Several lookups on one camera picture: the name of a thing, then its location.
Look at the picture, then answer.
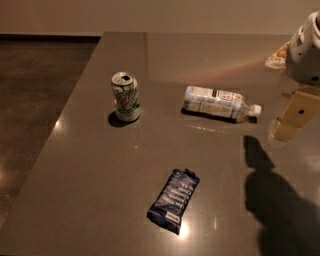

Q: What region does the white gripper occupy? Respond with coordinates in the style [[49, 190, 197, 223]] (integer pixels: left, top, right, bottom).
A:
[[265, 11, 320, 142]]

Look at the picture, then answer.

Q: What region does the clear plastic water bottle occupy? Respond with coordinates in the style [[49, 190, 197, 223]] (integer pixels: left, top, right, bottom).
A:
[[182, 86, 262, 123]]

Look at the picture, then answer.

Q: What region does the green white soda can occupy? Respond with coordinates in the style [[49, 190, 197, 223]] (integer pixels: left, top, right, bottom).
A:
[[111, 71, 140, 122]]

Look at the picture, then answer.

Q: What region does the dark blue snack wrapper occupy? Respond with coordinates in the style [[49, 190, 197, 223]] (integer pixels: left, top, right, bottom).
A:
[[147, 169, 200, 235]]

